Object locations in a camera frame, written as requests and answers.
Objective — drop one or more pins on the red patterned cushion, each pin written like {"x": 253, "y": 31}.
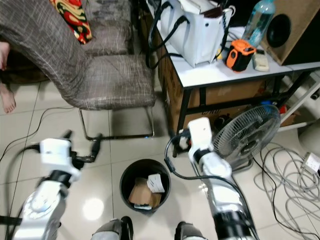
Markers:
{"x": 72, "y": 20}

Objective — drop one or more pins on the white table black frame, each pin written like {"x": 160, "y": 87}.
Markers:
{"x": 182, "y": 120}

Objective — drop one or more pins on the white power strip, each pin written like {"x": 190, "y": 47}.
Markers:
{"x": 312, "y": 163}

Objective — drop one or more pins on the white metal pole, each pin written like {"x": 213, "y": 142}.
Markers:
{"x": 300, "y": 97}

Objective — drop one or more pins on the white paper scrap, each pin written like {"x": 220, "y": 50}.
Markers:
{"x": 156, "y": 183}

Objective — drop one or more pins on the brown cardboard scrap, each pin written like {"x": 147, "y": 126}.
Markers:
{"x": 140, "y": 195}

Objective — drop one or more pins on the grey black robot leg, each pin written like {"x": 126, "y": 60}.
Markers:
{"x": 112, "y": 230}
{"x": 190, "y": 232}

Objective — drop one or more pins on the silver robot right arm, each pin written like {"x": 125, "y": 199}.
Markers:
{"x": 227, "y": 200}

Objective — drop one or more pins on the small red object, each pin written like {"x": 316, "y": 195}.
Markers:
{"x": 282, "y": 109}

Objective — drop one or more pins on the wooden speaker box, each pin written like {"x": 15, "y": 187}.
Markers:
{"x": 300, "y": 30}

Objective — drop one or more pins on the small blue object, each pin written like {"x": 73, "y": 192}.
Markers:
{"x": 267, "y": 104}

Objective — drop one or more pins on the large clear blue water bottle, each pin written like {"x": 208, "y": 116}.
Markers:
{"x": 259, "y": 25}

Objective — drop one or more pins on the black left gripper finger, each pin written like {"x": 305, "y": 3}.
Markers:
{"x": 97, "y": 145}
{"x": 67, "y": 134}

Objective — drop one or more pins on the grey checked fabric chair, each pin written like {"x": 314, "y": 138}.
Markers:
{"x": 110, "y": 82}
{"x": 115, "y": 30}

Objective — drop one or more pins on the orange black device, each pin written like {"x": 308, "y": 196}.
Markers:
{"x": 240, "y": 56}

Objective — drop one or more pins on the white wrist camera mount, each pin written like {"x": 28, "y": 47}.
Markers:
{"x": 201, "y": 132}
{"x": 56, "y": 155}

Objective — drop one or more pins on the white round base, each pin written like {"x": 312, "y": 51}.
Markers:
{"x": 310, "y": 137}

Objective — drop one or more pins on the person's bare leg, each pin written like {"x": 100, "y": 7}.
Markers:
{"x": 4, "y": 55}

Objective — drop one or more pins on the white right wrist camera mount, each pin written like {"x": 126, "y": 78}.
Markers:
{"x": 201, "y": 132}

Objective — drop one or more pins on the grey black robot right leg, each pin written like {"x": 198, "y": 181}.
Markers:
{"x": 190, "y": 232}

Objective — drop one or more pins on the large brown cardboard box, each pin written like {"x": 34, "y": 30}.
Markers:
{"x": 225, "y": 95}

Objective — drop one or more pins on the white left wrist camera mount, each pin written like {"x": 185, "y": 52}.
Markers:
{"x": 56, "y": 155}

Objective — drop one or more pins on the grey black robot left leg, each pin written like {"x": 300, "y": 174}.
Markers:
{"x": 112, "y": 230}

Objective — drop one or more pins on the white remote control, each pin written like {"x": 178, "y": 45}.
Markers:
{"x": 261, "y": 62}

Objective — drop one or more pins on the person's bare foot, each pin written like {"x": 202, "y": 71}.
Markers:
{"x": 7, "y": 102}

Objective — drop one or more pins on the grey metal floor fan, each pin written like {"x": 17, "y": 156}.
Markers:
{"x": 245, "y": 135}

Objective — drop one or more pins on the black round rubbish bin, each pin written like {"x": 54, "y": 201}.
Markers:
{"x": 126, "y": 175}

